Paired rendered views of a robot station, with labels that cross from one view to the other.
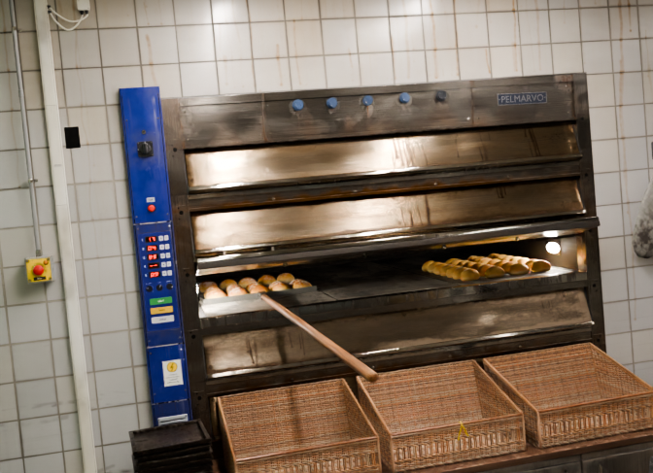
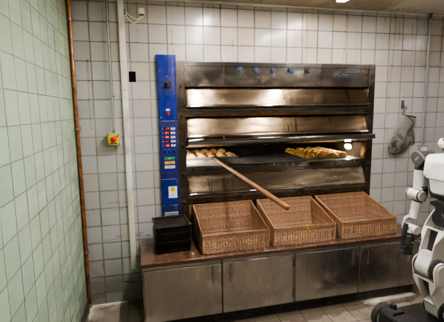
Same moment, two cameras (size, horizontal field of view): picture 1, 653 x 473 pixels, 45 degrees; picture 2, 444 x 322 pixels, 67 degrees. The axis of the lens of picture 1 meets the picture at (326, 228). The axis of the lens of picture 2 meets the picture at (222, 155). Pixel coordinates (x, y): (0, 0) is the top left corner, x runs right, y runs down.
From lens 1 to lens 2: 0.41 m
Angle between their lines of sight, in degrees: 5
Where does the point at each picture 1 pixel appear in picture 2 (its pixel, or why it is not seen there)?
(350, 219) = (259, 126)
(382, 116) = (279, 78)
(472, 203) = (316, 123)
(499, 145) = (332, 96)
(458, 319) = (304, 176)
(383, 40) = (283, 41)
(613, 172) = (382, 113)
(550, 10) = (362, 32)
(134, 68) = (164, 45)
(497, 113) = (332, 80)
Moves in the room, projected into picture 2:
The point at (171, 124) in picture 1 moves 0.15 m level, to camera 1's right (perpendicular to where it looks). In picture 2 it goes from (180, 74) to (197, 74)
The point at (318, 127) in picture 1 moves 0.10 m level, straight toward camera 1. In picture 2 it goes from (248, 80) to (249, 80)
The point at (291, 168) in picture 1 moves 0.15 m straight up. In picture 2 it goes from (234, 100) to (234, 82)
